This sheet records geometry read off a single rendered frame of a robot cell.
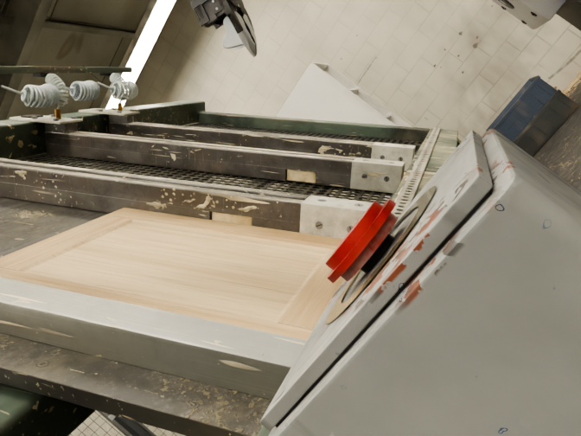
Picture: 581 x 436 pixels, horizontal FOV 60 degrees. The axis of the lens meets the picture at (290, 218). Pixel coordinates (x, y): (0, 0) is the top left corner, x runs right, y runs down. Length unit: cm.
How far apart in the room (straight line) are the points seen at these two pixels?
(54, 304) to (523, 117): 457
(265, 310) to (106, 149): 106
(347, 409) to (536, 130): 479
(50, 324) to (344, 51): 561
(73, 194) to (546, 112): 431
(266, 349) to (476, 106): 551
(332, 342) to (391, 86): 581
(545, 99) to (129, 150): 398
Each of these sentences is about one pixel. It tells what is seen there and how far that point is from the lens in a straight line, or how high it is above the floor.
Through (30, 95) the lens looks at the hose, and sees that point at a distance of 167.
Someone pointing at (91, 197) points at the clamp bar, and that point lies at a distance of 108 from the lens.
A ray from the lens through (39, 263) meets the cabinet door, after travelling 80.
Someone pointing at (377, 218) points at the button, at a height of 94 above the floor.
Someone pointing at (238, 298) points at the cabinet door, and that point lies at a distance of 64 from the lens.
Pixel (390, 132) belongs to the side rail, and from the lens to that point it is 228.
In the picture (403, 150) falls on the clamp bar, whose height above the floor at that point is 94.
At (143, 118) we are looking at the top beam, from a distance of 217.
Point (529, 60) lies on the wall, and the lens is 594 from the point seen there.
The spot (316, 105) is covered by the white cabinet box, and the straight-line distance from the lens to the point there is 467.
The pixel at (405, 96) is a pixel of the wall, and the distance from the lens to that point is 593.
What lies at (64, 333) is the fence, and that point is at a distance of 60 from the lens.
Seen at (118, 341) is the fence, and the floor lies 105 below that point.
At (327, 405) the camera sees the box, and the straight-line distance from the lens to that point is 16.
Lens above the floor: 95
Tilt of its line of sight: 5 degrees up
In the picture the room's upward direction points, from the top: 52 degrees counter-clockwise
